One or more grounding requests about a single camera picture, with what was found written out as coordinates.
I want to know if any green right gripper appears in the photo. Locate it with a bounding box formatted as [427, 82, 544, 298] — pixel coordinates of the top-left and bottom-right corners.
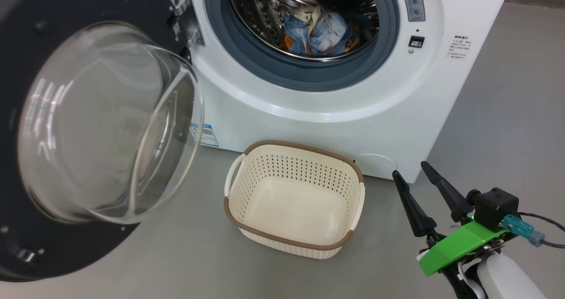
[392, 161, 509, 299]

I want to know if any blue bear print garment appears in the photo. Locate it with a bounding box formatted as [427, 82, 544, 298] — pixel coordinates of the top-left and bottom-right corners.
[282, 10, 359, 57]

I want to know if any cream bear print garment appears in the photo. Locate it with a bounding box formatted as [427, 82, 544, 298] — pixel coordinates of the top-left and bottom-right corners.
[305, 5, 325, 35]

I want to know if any black glass washer door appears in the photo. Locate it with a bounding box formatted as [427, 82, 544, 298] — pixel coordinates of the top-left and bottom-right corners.
[0, 0, 206, 282]

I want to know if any white front-load washing machine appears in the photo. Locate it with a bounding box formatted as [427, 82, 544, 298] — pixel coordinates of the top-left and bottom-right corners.
[154, 0, 515, 184]

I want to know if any metal door hinge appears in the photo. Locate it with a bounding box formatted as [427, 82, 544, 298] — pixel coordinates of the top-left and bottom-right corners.
[173, 0, 204, 48]

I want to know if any cream perforated laundry basket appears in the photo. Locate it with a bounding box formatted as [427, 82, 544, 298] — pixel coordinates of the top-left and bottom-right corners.
[223, 140, 366, 260]

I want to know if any grey warning label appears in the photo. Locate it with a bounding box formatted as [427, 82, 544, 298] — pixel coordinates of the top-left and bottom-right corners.
[399, 0, 426, 22]

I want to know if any blue energy label sticker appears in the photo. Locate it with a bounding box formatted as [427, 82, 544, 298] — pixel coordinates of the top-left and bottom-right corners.
[190, 123, 220, 148]

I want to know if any perforated steel drum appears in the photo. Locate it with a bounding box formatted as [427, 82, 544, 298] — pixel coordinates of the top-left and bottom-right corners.
[226, 0, 380, 62]

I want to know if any teal cable connector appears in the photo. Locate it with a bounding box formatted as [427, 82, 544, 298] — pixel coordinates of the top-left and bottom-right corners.
[502, 215, 546, 246]

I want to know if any thin black right cable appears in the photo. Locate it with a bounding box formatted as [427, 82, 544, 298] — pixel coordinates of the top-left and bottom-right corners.
[519, 212, 565, 249]

